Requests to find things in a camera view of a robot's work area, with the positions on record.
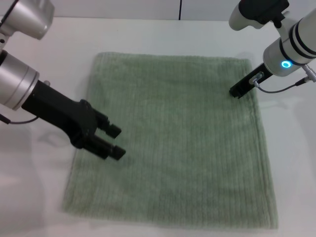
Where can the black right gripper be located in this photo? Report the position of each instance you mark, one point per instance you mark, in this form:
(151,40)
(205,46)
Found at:
(247,84)

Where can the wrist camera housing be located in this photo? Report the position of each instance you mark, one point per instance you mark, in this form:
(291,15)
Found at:
(256,13)
(29,17)

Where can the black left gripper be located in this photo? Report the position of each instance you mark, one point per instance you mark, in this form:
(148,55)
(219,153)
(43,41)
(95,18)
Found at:
(64,116)

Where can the green ribbed towel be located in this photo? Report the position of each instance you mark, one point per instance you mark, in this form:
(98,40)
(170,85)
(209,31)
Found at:
(185,148)

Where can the left wrist camera housing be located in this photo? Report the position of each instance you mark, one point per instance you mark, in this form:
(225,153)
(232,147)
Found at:
(29,17)

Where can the right wrist camera housing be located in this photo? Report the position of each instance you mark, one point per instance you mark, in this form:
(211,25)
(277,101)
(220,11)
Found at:
(256,13)

